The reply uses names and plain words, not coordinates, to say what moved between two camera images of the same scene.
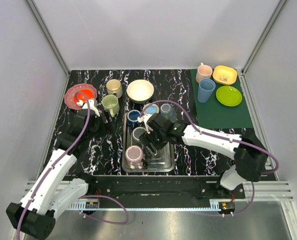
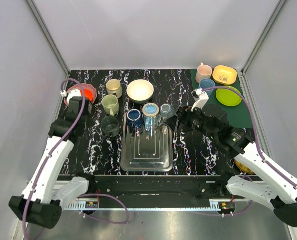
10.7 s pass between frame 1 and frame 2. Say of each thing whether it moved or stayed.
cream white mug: stayed
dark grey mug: moved
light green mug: stayed
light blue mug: stayed
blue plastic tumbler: stayed
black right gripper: moved
